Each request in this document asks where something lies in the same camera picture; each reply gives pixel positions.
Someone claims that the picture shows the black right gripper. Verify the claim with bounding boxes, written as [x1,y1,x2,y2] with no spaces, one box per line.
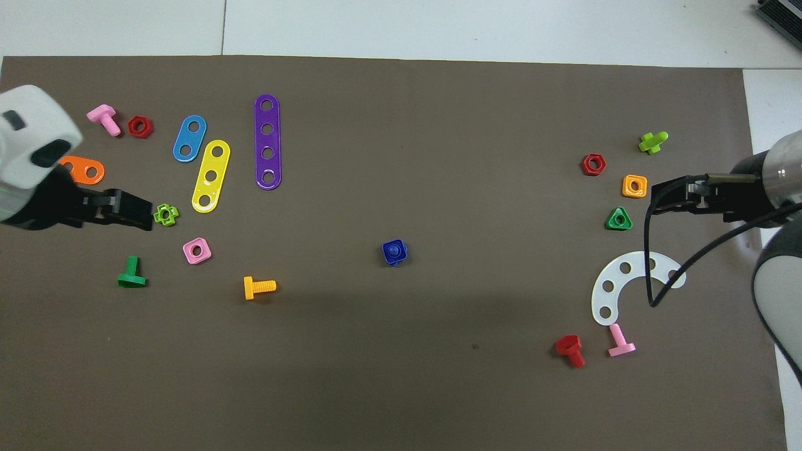
[649,172,776,224]

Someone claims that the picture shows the yellow three-hole plate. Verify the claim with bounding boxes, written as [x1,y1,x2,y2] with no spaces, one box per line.
[191,139,231,214]

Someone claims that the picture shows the black ribbed device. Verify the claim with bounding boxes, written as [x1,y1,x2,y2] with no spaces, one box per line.
[754,0,802,43]

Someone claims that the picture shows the light green cross bolt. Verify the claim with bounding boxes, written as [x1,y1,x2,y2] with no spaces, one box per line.
[638,131,669,155]

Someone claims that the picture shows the orange heart-shaped plate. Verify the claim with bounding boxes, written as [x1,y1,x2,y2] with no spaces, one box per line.
[60,155,106,185]

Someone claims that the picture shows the purple four-hole plate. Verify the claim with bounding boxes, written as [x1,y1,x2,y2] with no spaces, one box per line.
[254,94,283,190]

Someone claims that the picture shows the white curved five-hole plate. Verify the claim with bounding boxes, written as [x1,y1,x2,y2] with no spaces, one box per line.
[591,251,687,327]

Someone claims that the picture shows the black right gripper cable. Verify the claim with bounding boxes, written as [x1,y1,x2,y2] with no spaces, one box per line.
[644,174,802,308]

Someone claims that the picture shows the pink square nut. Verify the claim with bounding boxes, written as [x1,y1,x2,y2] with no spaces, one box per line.
[182,237,212,265]

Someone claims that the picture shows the pink plastic bolt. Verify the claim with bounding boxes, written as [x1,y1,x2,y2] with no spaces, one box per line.
[87,104,122,137]
[608,323,637,358]

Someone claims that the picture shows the brown table mat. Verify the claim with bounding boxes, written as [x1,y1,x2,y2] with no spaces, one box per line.
[0,55,788,451]

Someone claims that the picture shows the dark green plastic bolt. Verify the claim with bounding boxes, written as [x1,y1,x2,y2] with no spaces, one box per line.
[117,256,147,288]

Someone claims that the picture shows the orange plastic bolt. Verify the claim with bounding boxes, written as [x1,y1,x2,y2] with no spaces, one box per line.
[243,276,277,301]

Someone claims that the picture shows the blue two-hole plate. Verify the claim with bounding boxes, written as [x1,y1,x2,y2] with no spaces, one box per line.
[172,115,207,163]

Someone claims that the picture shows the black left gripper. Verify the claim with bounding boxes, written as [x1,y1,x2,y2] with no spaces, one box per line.
[13,164,154,232]

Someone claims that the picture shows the red plastic bolt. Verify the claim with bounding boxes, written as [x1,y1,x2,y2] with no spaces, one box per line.
[555,334,586,368]

